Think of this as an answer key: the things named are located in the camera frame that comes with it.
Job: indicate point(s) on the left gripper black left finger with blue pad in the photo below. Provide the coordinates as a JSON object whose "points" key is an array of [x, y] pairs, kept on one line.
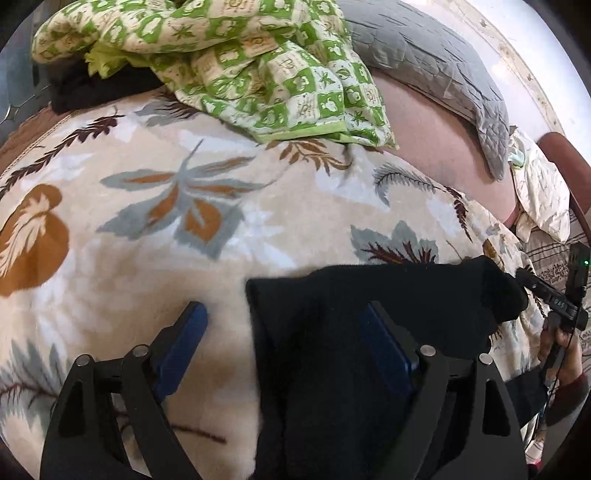
{"points": [[83, 439]]}

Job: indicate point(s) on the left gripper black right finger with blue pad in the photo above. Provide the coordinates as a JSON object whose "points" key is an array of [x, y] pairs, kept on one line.
{"points": [[458, 418]]}

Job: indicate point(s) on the black pants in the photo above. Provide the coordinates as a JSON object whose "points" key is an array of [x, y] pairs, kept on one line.
{"points": [[327, 413]]}

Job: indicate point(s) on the grey sleeve right forearm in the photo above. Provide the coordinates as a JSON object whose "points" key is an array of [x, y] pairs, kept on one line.
{"points": [[567, 399]]}

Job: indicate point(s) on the person's right hand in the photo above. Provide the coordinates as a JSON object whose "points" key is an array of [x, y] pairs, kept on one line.
{"points": [[567, 367]]}

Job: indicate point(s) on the cream patterned small pillow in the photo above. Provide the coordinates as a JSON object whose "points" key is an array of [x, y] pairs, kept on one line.
{"points": [[542, 193]]}

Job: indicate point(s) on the brown padded headboard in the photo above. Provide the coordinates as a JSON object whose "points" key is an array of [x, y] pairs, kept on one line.
{"points": [[575, 171]]}

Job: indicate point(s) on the beige leaf pattern blanket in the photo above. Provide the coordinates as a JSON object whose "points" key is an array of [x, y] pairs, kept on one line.
{"points": [[117, 217]]}

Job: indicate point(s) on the pink bed sheet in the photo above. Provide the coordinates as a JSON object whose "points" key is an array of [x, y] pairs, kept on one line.
{"points": [[445, 147]]}

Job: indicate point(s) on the grey quilted pillow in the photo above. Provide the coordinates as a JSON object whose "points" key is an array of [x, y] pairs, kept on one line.
{"points": [[417, 50]]}

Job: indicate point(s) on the green checkered quilt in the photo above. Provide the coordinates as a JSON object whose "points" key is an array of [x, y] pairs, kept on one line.
{"points": [[279, 70]]}

